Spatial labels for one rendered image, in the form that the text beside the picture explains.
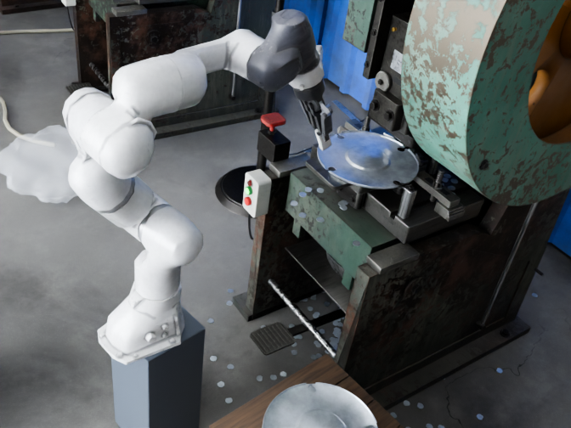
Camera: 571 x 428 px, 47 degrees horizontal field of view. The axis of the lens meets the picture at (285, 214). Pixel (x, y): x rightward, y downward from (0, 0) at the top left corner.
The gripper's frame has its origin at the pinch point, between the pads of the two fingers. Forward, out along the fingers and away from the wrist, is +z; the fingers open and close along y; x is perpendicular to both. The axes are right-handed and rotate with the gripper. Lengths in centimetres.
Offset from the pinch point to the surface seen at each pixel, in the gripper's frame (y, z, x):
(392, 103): 3.2, 1.1, 20.7
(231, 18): -149, 59, 43
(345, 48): -153, 120, 103
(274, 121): -30.8, 15.4, 0.8
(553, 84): 40, -16, 37
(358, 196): 4.9, 23.4, 3.3
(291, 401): 35, 35, -46
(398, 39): -2.8, -11.0, 29.8
